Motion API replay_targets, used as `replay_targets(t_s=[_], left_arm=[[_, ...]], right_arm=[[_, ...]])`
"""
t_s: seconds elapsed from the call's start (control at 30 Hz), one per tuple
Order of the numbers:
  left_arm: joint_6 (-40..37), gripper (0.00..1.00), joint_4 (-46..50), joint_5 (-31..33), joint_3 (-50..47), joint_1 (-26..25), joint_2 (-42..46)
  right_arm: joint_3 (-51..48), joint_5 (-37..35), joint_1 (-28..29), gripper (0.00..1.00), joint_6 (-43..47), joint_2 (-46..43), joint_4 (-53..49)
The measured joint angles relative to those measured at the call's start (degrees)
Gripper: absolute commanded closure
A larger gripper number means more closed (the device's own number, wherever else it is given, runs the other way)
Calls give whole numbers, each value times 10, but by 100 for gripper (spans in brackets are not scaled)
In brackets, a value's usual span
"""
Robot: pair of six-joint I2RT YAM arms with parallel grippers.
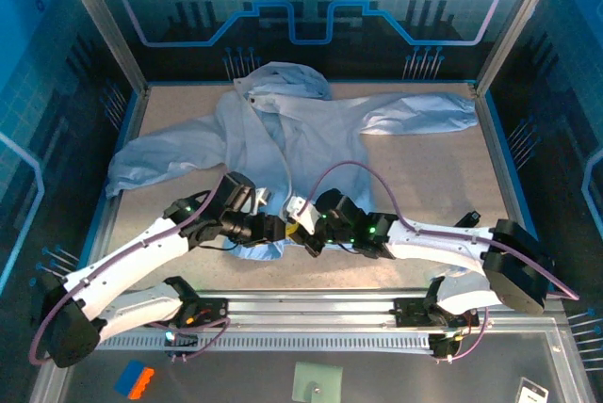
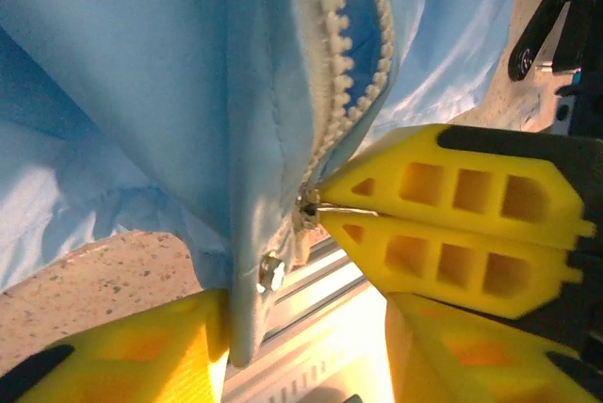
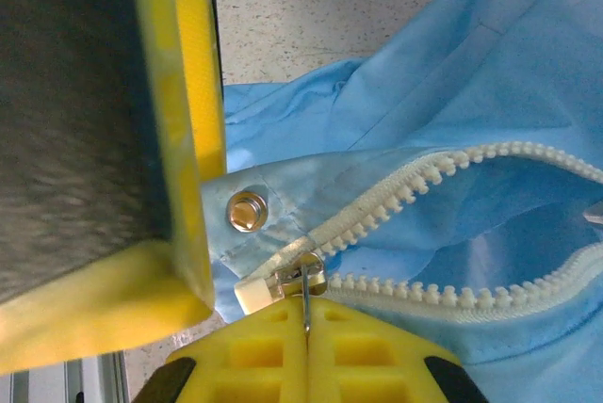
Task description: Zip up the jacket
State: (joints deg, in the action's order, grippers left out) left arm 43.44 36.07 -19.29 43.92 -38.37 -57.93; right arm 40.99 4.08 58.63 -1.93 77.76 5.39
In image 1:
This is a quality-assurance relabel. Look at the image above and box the light blue jacket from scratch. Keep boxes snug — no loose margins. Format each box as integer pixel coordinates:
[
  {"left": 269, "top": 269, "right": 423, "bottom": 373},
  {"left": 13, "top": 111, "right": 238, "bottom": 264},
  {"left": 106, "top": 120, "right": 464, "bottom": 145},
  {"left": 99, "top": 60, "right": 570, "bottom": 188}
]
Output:
[{"left": 104, "top": 61, "right": 478, "bottom": 263}]

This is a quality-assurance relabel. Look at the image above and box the small black object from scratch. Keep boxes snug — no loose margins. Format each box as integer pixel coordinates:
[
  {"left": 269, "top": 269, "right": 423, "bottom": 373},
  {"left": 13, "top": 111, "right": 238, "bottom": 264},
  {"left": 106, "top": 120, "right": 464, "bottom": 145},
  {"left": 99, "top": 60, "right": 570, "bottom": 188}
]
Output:
[{"left": 454, "top": 210, "right": 481, "bottom": 231}]

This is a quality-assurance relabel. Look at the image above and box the black control box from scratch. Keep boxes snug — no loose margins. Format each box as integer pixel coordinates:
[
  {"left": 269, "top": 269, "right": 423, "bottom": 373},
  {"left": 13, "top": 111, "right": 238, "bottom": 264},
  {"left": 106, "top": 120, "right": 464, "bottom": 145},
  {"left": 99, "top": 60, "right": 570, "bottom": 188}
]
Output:
[
  {"left": 163, "top": 325, "right": 199, "bottom": 360},
  {"left": 429, "top": 332, "right": 457, "bottom": 361}
]

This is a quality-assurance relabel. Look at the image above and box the green square plate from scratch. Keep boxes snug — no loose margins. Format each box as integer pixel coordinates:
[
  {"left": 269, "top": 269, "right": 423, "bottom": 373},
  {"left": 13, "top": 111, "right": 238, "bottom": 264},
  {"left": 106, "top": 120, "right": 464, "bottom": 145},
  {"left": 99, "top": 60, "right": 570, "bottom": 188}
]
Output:
[{"left": 291, "top": 361, "right": 344, "bottom": 403}]

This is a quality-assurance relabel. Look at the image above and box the blue and orange block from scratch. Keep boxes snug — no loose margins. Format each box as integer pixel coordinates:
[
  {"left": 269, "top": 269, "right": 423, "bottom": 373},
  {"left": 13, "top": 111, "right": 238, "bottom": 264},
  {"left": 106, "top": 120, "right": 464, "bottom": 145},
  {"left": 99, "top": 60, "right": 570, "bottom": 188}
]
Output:
[{"left": 113, "top": 359, "right": 155, "bottom": 400}]

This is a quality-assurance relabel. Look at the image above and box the white and black card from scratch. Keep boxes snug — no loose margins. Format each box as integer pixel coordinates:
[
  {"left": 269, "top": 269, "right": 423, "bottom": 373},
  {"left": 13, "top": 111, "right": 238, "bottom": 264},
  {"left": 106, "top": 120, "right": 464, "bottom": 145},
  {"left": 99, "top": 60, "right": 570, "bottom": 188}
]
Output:
[{"left": 515, "top": 377, "right": 550, "bottom": 403}]

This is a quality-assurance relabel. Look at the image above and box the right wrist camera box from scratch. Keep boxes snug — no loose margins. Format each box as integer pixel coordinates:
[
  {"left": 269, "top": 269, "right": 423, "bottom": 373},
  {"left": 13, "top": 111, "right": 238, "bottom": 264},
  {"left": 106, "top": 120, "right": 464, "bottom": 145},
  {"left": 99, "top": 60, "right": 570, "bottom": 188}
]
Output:
[{"left": 284, "top": 195, "right": 322, "bottom": 237}]

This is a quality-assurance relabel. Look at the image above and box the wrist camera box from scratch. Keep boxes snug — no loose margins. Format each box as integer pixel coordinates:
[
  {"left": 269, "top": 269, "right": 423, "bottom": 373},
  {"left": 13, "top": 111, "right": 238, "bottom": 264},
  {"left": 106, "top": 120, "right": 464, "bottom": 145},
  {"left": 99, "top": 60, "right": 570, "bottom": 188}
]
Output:
[
  {"left": 253, "top": 187, "right": 273, "bottom": 216},
  {"left": 284, "top": 195, "right": 322, "bottom": 237}
]

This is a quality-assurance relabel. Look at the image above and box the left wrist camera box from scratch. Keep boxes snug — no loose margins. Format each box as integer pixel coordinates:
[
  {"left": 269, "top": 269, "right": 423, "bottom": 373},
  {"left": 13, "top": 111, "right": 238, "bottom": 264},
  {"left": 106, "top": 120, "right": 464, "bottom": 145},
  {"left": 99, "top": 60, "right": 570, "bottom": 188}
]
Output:
[{"left": 253, "top": 187, "right": 273, "bottom": 216}]

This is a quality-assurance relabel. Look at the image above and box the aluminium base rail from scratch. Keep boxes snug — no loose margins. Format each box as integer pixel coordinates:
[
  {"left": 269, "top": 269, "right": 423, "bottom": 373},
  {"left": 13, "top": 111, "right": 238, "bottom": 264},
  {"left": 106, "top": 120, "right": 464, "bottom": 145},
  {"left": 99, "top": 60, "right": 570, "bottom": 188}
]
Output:
[{"left": 101, "top": 288, "right": 566, "bottom": 330}]

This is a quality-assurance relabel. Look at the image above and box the grey slotted cable duct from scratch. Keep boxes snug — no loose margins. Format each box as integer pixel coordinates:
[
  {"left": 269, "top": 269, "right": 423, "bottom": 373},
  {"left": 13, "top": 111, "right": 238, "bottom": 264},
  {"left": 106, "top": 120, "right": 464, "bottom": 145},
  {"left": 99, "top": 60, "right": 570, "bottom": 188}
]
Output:
[{"left": 96, "top": 331, "right": 434, "bottom": 353}]

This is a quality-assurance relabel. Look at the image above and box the aluminium side rail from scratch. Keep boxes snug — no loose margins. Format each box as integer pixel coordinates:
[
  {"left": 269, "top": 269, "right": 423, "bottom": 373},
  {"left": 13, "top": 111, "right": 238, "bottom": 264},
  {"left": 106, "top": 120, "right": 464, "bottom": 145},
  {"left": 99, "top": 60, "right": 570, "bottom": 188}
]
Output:
[
  {"left": 82, "top": 85, "right": 152, "bottom": 291},
  {"left": 470, "top": 82, "right": 552, "bottom": 291}
]

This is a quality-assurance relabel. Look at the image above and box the aluminium frame post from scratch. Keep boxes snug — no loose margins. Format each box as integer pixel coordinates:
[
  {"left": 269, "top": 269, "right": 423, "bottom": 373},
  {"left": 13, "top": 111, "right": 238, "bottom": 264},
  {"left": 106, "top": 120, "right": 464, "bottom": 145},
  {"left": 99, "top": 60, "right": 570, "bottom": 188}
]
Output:
[
  {"left": 51, "top": 0, "right": 151, "bottom": 94},
  {"left": 474, "top": 0, "right": 569, "bottom": 96}
]

